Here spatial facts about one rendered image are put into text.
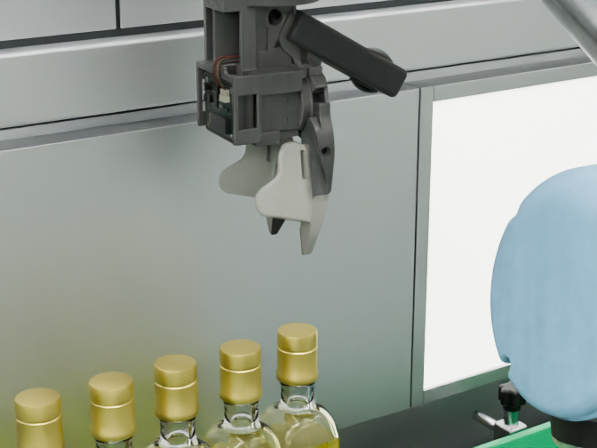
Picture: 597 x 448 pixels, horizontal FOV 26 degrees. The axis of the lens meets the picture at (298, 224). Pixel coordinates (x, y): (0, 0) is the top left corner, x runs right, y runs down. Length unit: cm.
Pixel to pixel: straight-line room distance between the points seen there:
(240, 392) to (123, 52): 29
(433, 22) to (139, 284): 38
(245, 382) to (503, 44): 47
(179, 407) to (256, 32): 30
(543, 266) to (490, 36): 71
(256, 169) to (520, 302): 47
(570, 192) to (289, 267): 64
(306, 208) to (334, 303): 26
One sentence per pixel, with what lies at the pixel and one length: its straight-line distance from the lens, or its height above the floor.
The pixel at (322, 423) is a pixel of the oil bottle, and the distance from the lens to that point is 111.
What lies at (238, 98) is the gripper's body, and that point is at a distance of 97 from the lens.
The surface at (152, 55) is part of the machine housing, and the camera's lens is 110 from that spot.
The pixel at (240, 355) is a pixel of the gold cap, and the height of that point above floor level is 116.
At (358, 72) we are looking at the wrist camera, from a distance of 102.
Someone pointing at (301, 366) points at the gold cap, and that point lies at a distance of 108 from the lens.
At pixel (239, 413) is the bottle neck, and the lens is 107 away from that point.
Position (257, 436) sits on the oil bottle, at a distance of 107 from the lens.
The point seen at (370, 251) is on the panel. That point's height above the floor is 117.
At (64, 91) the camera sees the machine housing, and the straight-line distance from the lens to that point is 107.
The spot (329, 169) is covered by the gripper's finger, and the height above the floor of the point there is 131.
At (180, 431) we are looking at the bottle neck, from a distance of 104.
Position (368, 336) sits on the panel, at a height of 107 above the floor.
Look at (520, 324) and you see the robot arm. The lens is 63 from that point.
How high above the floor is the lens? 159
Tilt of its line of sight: 19 degrees down
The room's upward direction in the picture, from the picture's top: straight up
